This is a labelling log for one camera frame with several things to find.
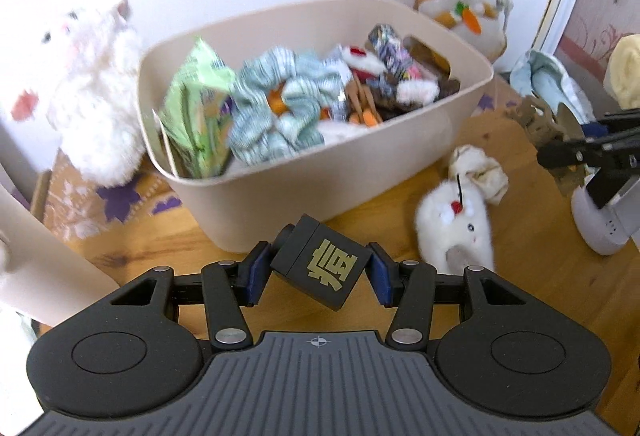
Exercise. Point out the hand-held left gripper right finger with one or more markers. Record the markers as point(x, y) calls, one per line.
point(380, 278)

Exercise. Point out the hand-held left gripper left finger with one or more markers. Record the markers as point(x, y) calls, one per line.
point(257, 273)

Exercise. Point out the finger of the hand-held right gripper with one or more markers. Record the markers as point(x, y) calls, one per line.
point(615, 123)
point(590, 153)

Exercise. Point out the black box with gold print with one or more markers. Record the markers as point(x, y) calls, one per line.
point(320, 266)

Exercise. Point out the brown patterned scrunchie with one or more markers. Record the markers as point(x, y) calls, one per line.
point(530, 118)

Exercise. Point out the beige storage basket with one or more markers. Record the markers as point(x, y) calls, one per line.
point(280, 196)

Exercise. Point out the brown hair claw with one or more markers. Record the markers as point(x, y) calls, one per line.
point(357, 98)

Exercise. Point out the white fluffy hair clip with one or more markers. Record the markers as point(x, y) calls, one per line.
point(417, 91)

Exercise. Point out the blue green scrunchie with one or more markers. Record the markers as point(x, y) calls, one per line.
point(300, 85)

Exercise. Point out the long colourful print box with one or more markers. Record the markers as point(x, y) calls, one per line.
point(387, 45)

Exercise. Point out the black charger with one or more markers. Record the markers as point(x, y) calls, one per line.
point(607, 186)

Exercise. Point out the yellow rolled towel in bag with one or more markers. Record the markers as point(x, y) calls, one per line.
point(625, 70)

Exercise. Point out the white round device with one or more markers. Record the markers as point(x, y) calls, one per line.
point(595, 231)

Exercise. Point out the small white plush mouse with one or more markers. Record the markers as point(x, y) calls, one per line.
point(450, 236)

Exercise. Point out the cream scrunchie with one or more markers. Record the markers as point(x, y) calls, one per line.
point(480, 170)

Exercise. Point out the wooden desk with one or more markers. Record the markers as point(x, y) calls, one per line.
point(525, 266)

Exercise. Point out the green snack packet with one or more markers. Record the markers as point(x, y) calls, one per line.
point(200, 115)

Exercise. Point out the beige plastic container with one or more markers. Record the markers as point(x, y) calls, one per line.
point(55, 271)

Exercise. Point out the white plush toy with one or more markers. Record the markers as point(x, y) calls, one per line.
point(95, 90)

